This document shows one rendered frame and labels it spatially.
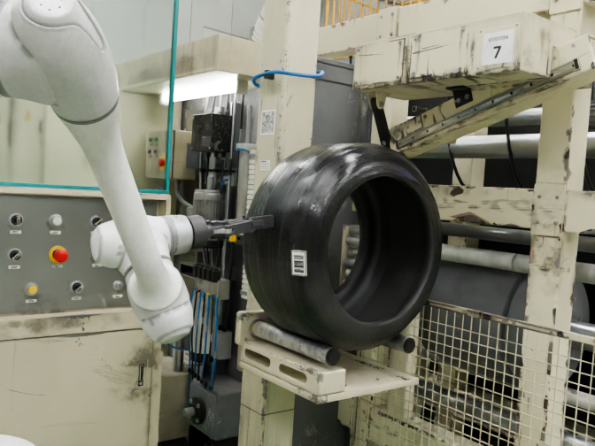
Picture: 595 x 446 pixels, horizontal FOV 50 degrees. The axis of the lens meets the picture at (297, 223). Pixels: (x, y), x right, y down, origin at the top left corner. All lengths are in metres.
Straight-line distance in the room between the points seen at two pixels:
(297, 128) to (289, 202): 0.44
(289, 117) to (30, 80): 1.13
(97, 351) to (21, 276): 0.32
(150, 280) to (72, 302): 0.86
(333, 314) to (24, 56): 0.98
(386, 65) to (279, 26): 0.34
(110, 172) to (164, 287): 0.26
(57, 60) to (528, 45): 1.17
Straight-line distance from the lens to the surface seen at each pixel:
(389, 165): 1.67
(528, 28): 1.72
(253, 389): 2.04
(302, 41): 1.98
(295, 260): 1.52
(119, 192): 1.12
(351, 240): 2.22
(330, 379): 1.64
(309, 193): 1.54
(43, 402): 2.04
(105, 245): 1.34
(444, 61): 1.83
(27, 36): 0.89
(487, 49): 1.75
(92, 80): 0.92
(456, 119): 1.94
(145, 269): 1.18
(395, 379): 1.84
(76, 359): 2.04
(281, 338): 1.76
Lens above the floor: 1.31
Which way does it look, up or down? 3 degrees down
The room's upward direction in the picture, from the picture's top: 4 degrees clockwise
